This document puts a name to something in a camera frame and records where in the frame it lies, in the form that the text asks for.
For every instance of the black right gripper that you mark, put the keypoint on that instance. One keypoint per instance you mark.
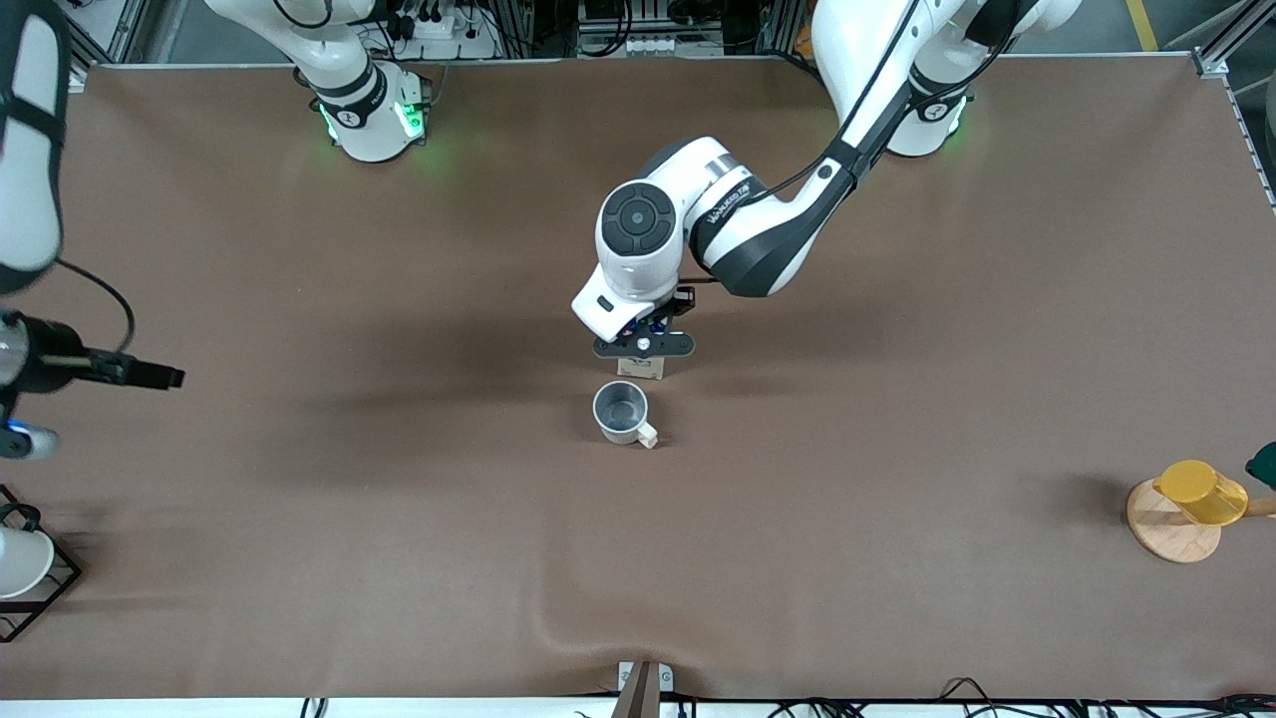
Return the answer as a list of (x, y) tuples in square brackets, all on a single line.
[(55, 356)]

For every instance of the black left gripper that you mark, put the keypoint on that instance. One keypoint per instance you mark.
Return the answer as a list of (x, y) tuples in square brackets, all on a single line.
[(681, 300)]

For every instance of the blue and white milk carton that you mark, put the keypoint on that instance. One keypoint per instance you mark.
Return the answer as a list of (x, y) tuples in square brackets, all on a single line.
[(640, 367)]

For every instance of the cream mug with grey inside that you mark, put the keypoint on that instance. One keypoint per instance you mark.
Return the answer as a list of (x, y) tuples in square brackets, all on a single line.
[(620, 411)]

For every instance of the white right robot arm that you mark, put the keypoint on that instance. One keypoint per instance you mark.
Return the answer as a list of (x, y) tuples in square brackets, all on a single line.
[(349, 105)]

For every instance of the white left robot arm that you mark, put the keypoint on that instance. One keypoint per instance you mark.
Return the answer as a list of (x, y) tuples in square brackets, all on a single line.
[(758, 239)]

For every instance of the round wooden cup stand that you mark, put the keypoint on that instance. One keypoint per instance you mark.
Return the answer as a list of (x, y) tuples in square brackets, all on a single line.
[(1171, 534)]

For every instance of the yellow plastic cup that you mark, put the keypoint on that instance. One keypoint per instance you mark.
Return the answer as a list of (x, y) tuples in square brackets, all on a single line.
[(1201, 491)]

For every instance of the bag of orange goods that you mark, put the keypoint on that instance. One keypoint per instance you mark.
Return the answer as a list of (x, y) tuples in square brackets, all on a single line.
[(812, 35)]

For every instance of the white power strip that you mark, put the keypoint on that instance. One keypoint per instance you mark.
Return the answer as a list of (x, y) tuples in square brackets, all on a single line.
[(449, 40)]

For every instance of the dark green object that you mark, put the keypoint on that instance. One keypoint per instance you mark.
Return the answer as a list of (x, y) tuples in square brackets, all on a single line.
[(1264, 467)]

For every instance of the aluminium frame profile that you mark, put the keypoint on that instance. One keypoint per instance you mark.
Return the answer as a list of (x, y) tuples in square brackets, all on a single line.
[(85, 45), (1221, 55)]

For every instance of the metal table edge bracket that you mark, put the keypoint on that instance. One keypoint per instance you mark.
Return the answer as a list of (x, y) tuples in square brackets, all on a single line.
[(643, 683)]

